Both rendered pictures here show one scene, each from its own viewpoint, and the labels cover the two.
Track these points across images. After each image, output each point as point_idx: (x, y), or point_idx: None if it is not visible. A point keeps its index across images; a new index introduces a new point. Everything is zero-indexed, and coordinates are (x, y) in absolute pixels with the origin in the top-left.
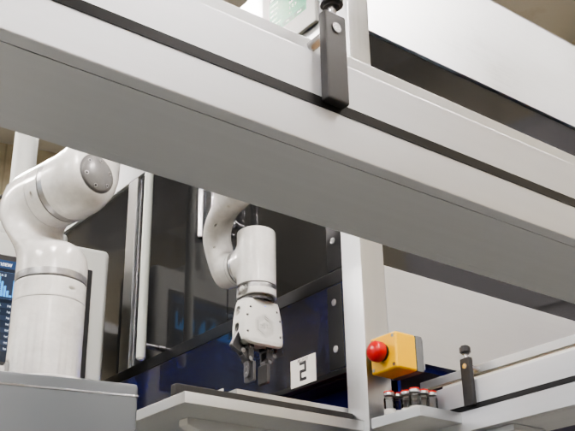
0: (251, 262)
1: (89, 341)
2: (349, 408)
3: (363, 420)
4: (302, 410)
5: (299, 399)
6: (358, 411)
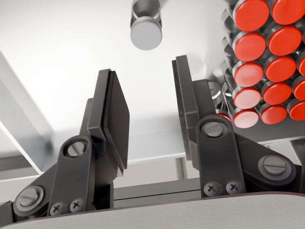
0: None
1: None
2: (287, 144)
3: (273, 145)
4: (149, 161)
5: (171, 156)
6: (280, 151)
